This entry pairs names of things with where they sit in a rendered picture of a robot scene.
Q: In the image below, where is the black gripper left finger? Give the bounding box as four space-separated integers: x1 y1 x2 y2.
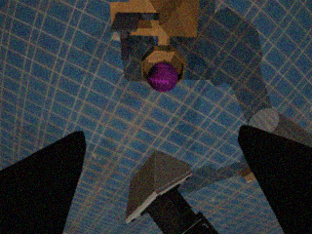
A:
0 132 86 234

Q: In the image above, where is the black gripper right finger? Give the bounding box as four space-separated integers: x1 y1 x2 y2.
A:
238 126 312 234

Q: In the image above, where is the purple ball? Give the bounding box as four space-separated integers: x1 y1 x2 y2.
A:
148 62 178 93

